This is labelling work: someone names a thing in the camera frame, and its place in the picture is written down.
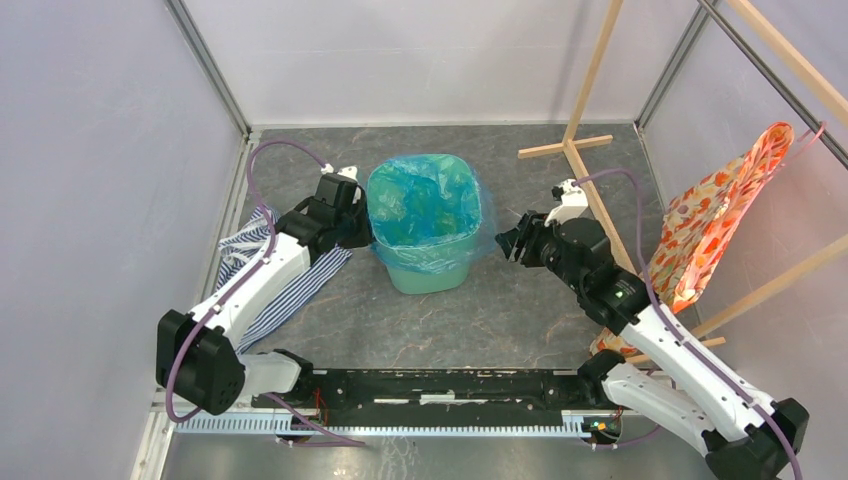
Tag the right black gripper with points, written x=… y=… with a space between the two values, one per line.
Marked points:
x=528 y=233

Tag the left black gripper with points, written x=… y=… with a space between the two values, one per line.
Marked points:
x=365 y=236

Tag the green plastic trash bin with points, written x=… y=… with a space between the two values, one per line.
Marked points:
x=430 y=265

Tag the blue plastic trash bag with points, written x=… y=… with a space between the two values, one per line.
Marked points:
x=424 y=205

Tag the blue white striped cloth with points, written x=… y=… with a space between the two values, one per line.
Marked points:
x=237 y=249

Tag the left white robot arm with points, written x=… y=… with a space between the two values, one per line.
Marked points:
x=196 y=352

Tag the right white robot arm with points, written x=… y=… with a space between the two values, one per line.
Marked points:
x=740 y=431

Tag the orange floral patterned cloth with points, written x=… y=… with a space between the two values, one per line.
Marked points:
x=700 y=223

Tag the wooden drying rack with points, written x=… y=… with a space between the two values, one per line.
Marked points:
x=809 y=75

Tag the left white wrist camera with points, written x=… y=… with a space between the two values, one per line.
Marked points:
x=350 y=172

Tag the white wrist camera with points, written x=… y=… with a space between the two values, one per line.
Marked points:
x=350 y=172
x=572 y=199

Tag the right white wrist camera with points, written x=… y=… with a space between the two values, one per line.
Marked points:
x=572 y=199

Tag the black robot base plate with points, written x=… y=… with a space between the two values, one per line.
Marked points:
x=446 y=397

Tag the metal slotted rail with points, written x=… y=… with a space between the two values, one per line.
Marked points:
x=284 y=424

